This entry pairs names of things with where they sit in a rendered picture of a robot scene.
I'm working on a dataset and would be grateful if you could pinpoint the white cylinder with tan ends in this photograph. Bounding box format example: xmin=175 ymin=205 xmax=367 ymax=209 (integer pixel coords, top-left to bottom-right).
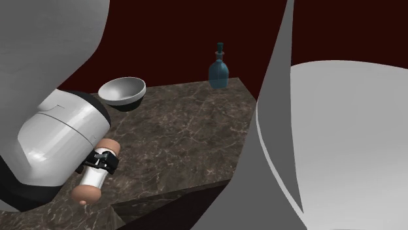
xmin=71 ymin=139 xmax=122 ymax=206

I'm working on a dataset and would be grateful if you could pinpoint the white bowl with black outside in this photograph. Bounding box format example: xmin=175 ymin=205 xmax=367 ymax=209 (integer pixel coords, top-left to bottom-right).
xmin=97 ymin=76 xmax=147 ymax=112

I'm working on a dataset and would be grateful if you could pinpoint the blue glass bottle with stopper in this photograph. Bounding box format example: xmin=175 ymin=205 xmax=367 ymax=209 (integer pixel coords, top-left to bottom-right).
xmin=208 ymin=42 xmax=230 ymax=90

